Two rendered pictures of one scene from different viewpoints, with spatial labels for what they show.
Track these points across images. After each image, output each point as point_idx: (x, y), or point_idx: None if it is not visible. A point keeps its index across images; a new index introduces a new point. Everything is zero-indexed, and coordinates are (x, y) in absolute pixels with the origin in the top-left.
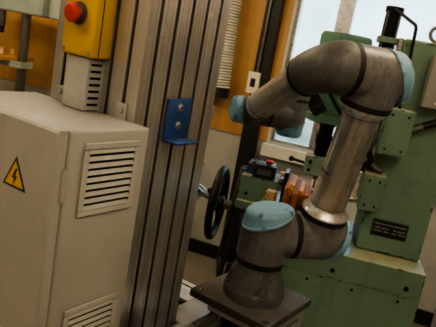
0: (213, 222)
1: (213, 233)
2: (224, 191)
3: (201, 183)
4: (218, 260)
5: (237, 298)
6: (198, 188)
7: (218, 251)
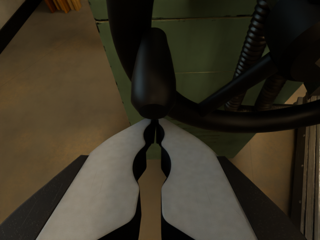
0: (204, 120)
1: (258, 111)
2: (151, 16)
3: (66, 184)
4: (276, 108)
5: None
6: (222, 172)
7: (270, 107)
